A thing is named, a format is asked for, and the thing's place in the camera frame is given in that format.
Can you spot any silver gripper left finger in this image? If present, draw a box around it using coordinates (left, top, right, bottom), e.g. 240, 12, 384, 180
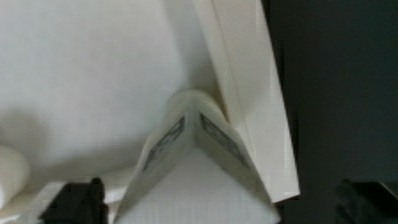
25, 178, 109, 224

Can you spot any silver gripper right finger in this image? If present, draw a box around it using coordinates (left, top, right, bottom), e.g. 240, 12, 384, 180
334, 180, 398, 224

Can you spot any white table leg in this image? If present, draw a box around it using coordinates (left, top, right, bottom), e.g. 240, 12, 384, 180
114, 90, 279, 224

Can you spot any white square tabletop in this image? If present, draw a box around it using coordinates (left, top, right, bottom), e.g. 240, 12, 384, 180
0, 0, 300, 224

